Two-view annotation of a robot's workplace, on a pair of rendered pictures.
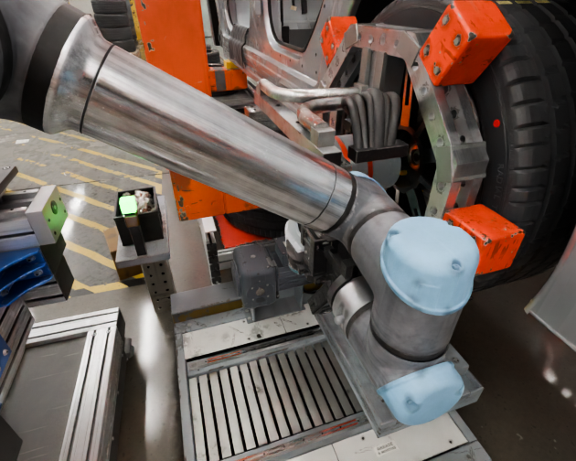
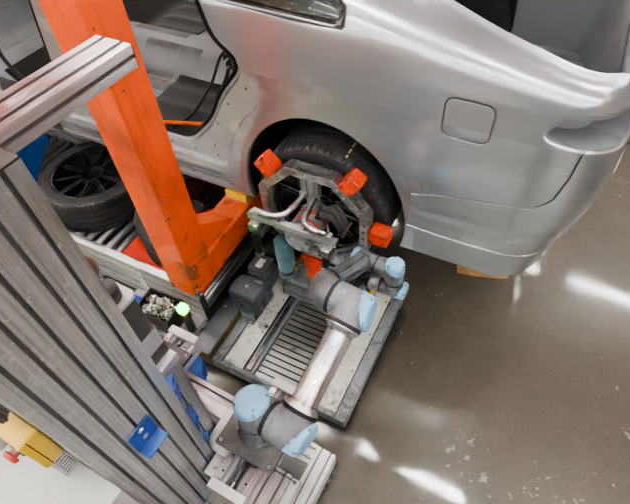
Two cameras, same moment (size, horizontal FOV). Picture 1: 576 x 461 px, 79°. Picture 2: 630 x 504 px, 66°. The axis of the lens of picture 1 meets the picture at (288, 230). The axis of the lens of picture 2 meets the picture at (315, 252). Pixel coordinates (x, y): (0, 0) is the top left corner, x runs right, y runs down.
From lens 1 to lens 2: 158 cm
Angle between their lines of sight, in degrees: 34
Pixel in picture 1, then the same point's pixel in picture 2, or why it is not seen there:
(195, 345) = (238, 358)
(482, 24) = (360, 181)
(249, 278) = (257, 298)
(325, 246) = not seen: hidden behind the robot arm
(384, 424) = not seen: hidden behind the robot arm
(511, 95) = (372, 190)
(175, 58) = (179, 215)
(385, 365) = (394, 291)
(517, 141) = (379, 202)
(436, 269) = (401, 270)
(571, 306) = (412, 241)
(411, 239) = (393, 266)
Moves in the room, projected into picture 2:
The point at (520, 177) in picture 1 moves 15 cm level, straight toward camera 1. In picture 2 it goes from (384, 211) to (393, 237)
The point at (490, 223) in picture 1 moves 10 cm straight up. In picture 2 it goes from (383, 230) to (384, 214)
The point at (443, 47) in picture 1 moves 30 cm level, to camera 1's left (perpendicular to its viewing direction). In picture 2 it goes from (350, 188) to (295, 229)
